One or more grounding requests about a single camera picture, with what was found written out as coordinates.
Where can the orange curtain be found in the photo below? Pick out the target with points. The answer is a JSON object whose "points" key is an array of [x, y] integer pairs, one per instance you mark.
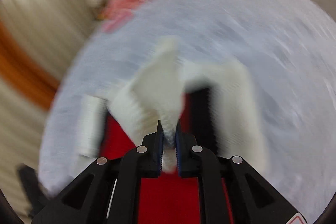
{"points": [[24, 74]]}

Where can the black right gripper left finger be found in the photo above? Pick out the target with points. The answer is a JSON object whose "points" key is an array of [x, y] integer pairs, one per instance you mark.
{"points": [[107, 191]]}

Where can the white knit sweater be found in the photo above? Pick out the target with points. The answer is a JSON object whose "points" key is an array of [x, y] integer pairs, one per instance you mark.
{"points": [[155, 95]]}

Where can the grey butterfly bed cover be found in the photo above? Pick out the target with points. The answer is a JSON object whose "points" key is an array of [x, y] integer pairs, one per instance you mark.
{"points": [[288, 47]]}

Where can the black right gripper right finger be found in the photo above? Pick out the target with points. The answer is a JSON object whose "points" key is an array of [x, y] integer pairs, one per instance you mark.
{"points": [[231, 190]]}

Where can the cream pleated curtain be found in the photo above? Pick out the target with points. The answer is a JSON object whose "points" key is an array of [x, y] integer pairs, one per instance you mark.
{"points": [[51, 32]]}

